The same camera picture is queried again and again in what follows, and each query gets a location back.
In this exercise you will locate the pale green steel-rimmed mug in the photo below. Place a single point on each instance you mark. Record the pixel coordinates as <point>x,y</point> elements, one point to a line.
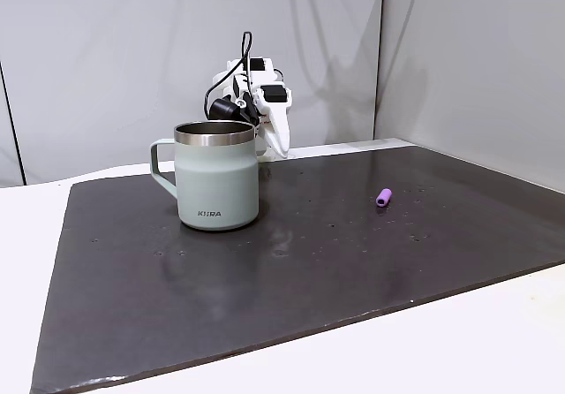
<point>216,182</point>

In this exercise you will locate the purple pen grip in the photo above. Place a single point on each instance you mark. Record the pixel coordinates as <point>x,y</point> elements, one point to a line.
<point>384,197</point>

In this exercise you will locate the dark grey table mat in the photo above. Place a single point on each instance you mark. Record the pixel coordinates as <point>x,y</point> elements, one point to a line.
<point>309,301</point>

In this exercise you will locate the black oval camera box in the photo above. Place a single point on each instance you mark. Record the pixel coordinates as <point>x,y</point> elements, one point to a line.
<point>220,108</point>

